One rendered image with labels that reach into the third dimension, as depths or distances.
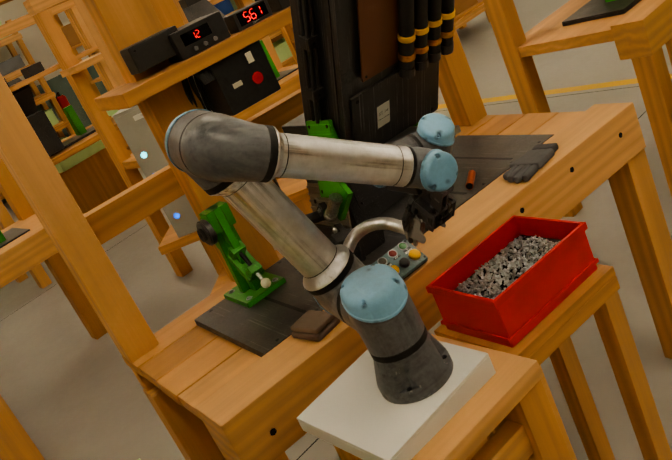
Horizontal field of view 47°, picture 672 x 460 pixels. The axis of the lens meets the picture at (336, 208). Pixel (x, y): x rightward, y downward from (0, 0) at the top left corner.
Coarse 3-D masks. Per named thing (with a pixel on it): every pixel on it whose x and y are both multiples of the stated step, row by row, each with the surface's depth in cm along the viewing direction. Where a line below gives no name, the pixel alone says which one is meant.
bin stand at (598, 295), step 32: (576, 288) 170; (608, 288) 172; (544, 320) 164; (576, 320) 166; (608, 320) 175; (512, 352) 159; (544, 352) 162; (608, 352) 181; (544, 384) 163; (576, 384) 200; (640, 384) 181; (576, 416) 205; (640, 416) 184; (608, 448) 209; (640, 448) 191
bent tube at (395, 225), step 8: (360, 224) 182; (368, 224) 182; (376, 224) 182; (384, 224) 182; (392, 224) 181; (400, 224) 180; (424, 224) 181; (352, 232) 182; (360, 232) 182; (368, 232) 183; (400, 232) 181; (352, 240) 180; (352, 248) 180
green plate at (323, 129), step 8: (320, 120) 200; (328, 120) 196; (312, 128) 204; (320, 128) 200; (328, 128) 197; (320, 136) 202; (328, 136) 198; (336, 136) 199; (320, 184) 208; (328, 184) 205; (336, 184) 202; (320, 192) 209; (328, 192) 206
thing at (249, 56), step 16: (256, 48) 214; (224, 64) 209; (240, 64) 211; (256, 64) 214; (224, 80) 209; (240, 80) 212; (256, 80) 214; (272, 80) 217; (208, 96) 218; (224, 96) 210; (240, 96) 212; (256, 96) 215; (224, 112) 215
